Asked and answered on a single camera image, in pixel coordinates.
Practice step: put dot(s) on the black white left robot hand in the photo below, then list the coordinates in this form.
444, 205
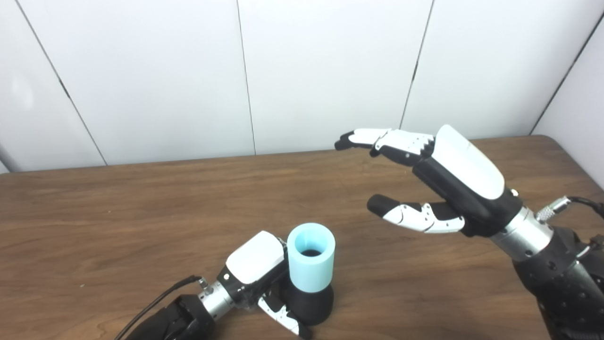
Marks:
255, 262

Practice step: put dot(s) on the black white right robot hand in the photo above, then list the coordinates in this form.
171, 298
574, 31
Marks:
465, 179

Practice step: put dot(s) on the light blue cylinder cup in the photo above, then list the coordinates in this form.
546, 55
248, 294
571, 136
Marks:
311, 264

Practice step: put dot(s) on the black funnel-shaped nozzle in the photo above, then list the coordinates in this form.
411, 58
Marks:
311, 304

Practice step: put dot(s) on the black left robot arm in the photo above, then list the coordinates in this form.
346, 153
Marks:
188, 316

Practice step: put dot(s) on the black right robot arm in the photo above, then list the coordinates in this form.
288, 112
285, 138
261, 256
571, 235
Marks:
552, 274

